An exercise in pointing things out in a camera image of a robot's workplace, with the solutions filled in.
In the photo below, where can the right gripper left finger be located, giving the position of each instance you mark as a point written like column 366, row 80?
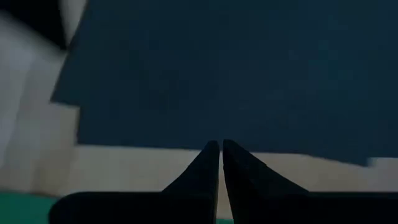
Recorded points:
column 140, row 208

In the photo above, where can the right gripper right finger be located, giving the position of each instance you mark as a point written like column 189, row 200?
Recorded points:
column 280, row 208

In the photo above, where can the green paper sheet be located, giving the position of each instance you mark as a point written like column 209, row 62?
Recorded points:
column 18, row 208

